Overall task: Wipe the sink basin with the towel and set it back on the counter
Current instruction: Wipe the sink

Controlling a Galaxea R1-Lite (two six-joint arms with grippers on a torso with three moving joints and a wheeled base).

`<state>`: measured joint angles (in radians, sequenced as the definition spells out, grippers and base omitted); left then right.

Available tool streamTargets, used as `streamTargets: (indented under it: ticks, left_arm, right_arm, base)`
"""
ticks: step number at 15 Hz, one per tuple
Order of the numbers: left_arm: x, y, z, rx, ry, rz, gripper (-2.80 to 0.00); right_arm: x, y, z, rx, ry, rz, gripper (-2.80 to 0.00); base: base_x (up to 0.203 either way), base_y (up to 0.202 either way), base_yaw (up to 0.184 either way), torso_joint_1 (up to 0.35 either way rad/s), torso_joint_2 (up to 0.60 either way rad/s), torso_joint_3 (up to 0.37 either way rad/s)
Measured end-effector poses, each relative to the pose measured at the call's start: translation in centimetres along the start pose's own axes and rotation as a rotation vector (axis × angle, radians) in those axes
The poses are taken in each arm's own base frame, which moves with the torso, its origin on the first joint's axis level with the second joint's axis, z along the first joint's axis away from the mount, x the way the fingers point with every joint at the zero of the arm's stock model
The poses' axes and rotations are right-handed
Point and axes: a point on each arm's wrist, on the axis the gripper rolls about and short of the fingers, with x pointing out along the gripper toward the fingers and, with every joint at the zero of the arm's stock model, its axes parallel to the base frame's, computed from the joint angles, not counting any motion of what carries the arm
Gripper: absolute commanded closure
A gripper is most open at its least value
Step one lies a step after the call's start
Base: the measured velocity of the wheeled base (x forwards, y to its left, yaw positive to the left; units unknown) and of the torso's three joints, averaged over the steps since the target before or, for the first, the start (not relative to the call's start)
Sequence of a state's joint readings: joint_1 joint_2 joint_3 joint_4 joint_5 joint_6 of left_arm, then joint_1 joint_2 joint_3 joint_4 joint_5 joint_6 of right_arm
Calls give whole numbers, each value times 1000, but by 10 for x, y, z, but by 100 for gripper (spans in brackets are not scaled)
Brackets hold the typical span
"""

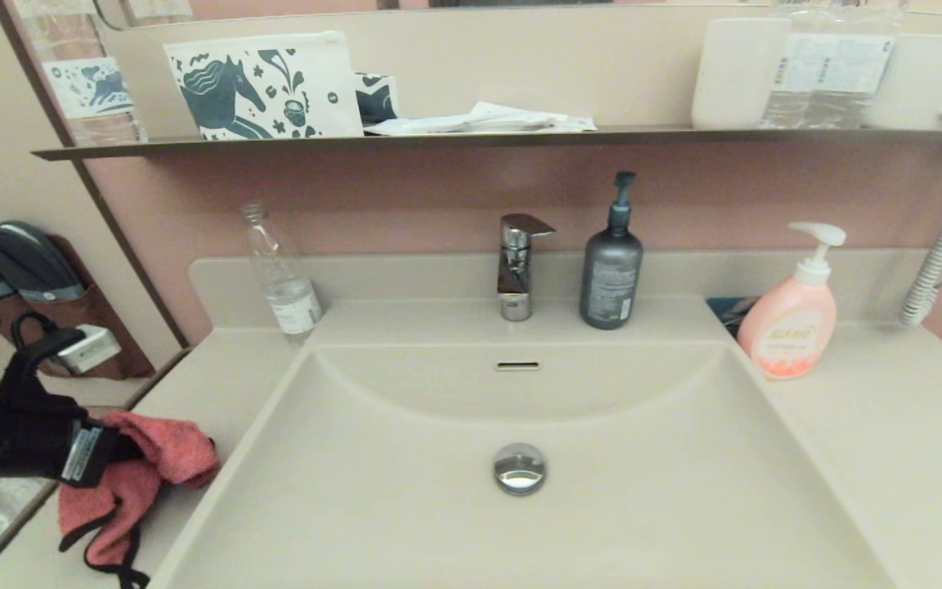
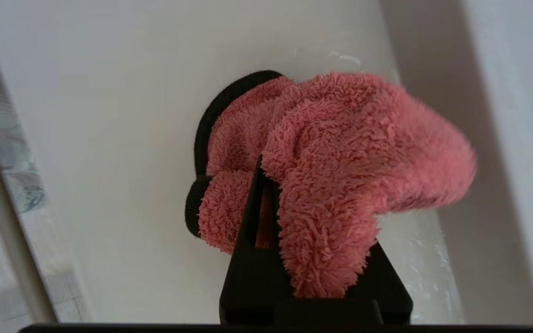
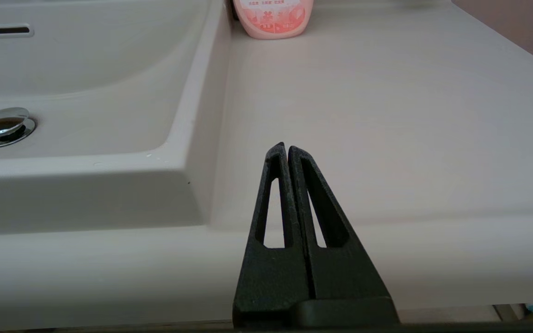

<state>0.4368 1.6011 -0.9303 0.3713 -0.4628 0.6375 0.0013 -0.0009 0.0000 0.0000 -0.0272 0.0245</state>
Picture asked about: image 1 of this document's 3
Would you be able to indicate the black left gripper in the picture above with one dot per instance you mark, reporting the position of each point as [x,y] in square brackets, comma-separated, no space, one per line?
[91,454]

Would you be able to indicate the pink cloth black trim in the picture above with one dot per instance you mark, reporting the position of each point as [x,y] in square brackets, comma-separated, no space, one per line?
[168,450]

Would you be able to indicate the chrome faucet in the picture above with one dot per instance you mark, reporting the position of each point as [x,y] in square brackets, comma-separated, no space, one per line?
[513,278]

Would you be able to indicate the beige sink basin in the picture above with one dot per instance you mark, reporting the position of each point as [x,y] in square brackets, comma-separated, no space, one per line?
[520,523]

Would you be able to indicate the slim clear plastic bottle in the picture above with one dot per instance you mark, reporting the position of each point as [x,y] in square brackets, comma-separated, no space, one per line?
[295,307]

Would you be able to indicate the large clear bottle horse label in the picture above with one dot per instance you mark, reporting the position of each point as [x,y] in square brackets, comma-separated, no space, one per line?
[87,90]

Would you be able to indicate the chrome drain stopper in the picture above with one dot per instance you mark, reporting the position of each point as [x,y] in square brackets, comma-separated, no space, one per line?
[520,470]

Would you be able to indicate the white pouch blue horse print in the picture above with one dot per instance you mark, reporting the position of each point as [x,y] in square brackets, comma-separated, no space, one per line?
[275,82]

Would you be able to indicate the small blue white pouch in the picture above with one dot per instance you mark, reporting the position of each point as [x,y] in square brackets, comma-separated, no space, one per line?
[377,98]

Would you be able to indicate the white paper packets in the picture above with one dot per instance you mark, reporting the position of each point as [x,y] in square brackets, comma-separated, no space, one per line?
[479,121]

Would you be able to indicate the dark grey pump bottle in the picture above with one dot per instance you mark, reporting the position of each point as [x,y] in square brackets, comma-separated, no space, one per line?
[610,278]

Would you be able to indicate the dark blue packet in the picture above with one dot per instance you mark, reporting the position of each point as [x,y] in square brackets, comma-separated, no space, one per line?
[728,311]

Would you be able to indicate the pink soap pump bottle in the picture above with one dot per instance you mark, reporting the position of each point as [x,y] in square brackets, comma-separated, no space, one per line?
[788,327]

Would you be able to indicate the clear bottle white label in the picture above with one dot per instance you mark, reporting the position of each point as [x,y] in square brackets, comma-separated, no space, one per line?
[863,74]
[798,74]

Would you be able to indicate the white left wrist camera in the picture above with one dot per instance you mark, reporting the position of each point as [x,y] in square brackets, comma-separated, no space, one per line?
[91,350]

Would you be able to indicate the dark metal wall shelf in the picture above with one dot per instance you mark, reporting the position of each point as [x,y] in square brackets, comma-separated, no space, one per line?
[438,141]

